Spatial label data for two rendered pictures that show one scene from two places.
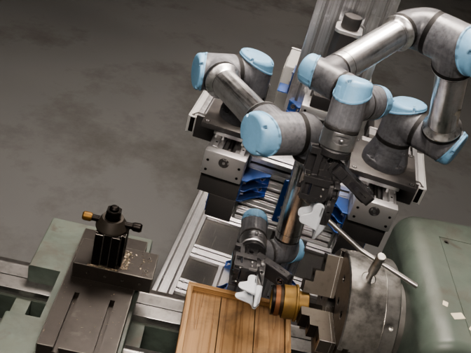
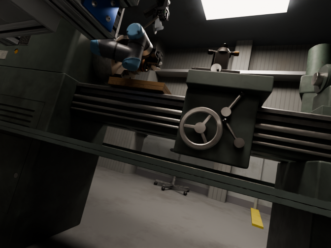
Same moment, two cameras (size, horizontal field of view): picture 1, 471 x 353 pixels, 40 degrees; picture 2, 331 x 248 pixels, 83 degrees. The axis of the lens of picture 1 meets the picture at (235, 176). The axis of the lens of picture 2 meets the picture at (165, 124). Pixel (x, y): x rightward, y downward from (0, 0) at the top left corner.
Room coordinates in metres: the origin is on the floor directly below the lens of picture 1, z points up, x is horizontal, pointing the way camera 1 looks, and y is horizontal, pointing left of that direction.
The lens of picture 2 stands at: (2.13, 0.41, 0.59)
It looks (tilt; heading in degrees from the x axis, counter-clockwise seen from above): 9 degrees up; 202
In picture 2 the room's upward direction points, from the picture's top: 13 degrees clockwise
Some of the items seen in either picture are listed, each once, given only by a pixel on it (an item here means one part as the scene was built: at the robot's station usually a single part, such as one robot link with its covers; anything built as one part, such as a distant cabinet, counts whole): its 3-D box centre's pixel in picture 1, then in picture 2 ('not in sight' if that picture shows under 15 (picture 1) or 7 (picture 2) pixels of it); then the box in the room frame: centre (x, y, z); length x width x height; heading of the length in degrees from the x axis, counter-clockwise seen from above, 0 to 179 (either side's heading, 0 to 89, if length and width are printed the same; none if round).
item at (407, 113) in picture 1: (404, 119); not in sight; (1.90, -0.46, 1.33); 0.13 x 0.12 x 0.14; 57
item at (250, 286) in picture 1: (249, 288); not in sight; (1.21, -0.11, 1.09); 0.09 x 0.06 x 0.03; 5
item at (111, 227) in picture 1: (112, 221); (223, 52); (1.26, 0.26, 1.13); 0.08 x 0.08 x 0.03
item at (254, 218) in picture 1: (254, 229); (138, 37); (1.47, -0.09, 1.07); 0.11 x 0.08 x 0.09; 5
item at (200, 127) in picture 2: not in sight; (215, 125); (1.41, 0.31, 0.73); 0.27 x 0.12 x 0.27; 95
